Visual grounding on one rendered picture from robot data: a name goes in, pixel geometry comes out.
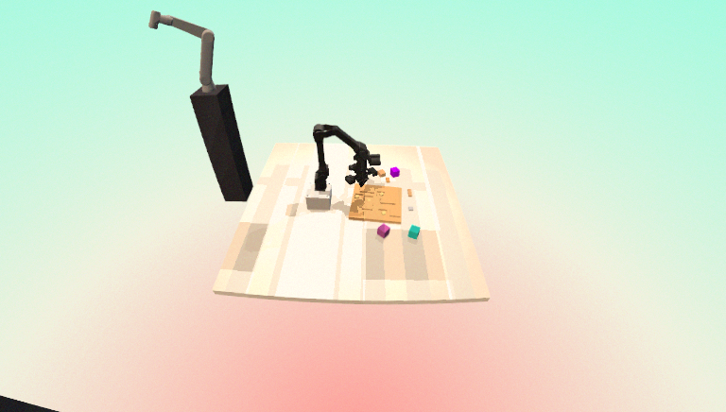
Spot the teal cube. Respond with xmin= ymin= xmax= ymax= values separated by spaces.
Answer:
xmin=407 ymin=224 xmax=421 ymax=240

